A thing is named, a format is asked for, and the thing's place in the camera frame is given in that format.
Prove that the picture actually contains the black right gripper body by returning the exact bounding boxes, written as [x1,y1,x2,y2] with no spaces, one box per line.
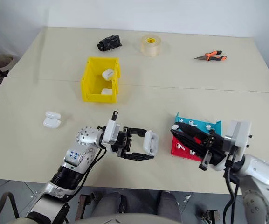
[198,130,231,172]

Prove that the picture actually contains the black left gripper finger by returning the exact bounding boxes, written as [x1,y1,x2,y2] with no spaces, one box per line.
[126,127,152,139]
[122,151,155,162]

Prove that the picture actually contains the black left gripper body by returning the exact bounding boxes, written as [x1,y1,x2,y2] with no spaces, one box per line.
[111,126,133,158]

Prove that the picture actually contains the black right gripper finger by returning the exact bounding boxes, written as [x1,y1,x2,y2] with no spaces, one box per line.
[170,129,207,155]
[178,123,211,141]

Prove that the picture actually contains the yellow plastic bin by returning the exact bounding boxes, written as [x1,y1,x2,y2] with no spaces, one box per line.
[81,56,122,104]

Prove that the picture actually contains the teal earbud tray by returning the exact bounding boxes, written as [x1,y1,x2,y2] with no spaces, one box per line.
[174,112,223,136]

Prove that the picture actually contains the red earbud tray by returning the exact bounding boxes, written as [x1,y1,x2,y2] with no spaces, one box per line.
[170,136,204,162]

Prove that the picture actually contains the grey rounded shape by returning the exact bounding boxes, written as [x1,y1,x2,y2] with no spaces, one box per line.
[92,191,122,220]
[157,190,182,220]

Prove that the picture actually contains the metal clamp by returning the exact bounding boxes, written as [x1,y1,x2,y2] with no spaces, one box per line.
[201,209,221,223]

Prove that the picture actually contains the orange black pliers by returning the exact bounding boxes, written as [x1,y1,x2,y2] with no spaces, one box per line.
[193,50,228,62]

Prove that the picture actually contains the clear tape roll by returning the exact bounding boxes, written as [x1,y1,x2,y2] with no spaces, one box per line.
[139,34,162,57]

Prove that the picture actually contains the black plastic bag roll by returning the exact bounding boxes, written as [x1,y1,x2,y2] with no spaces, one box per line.
[96,35,124,52]

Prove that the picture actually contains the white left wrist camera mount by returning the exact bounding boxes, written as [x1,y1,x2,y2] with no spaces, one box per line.
[101,111,122,146]

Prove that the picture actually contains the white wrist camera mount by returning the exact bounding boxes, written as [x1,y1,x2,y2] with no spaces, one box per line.
[224,120,252,156]
[101,111,122,146]

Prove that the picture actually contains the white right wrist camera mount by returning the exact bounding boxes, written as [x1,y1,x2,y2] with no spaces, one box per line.
[224,120,252,156]

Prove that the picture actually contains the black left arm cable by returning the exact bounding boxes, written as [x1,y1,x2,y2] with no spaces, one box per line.
[63,126,107,204]

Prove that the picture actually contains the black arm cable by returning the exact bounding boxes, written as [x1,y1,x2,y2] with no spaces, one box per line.
[222,151,240,224]
[63,126,107,204]

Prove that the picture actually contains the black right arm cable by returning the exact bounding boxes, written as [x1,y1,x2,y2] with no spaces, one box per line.
[222,151,240,224]

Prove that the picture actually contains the black strap loop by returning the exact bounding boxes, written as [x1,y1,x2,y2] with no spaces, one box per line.
[0,192,21,220]

